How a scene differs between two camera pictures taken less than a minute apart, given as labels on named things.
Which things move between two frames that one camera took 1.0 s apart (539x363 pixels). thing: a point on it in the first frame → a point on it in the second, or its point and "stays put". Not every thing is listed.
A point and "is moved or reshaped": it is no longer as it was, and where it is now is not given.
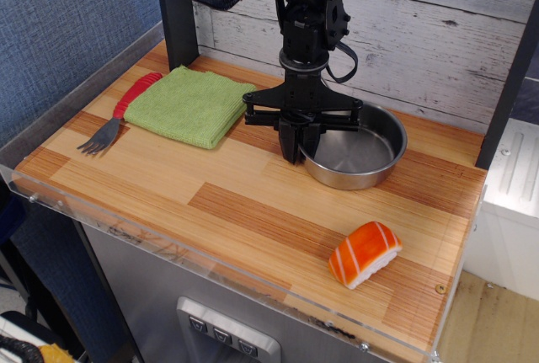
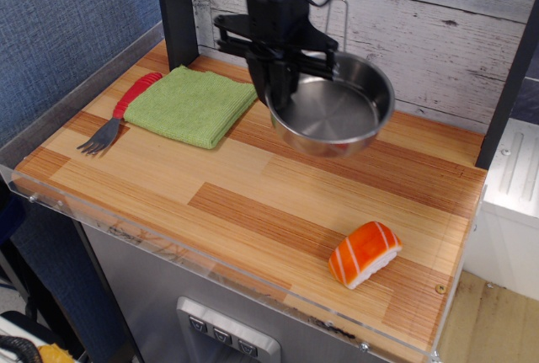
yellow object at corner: (53, 354) stays put
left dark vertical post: (177, 11) stays put
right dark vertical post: (505, 105) stays put
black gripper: (301, 97) → (276, 23)
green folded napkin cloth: (194, 106) stays put
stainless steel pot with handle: (360, 158) is moved or reshaped
